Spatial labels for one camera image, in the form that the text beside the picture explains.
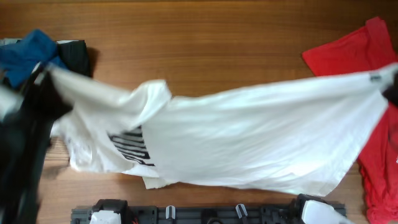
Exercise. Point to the white t-shirt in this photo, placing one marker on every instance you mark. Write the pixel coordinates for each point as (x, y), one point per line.
(298, 137)

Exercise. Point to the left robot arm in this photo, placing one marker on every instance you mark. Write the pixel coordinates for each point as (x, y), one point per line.
(25, 138)

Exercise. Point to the black folded garment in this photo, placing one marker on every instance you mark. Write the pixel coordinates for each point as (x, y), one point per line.
(74, 55)

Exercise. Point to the red t-shirt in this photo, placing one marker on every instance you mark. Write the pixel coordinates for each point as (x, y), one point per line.
(367, 48)

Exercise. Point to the blue folded shirt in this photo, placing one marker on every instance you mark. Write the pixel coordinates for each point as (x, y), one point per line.
(18, 60)

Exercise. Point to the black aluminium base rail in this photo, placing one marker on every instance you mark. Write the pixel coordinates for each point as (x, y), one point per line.
(301, 210)

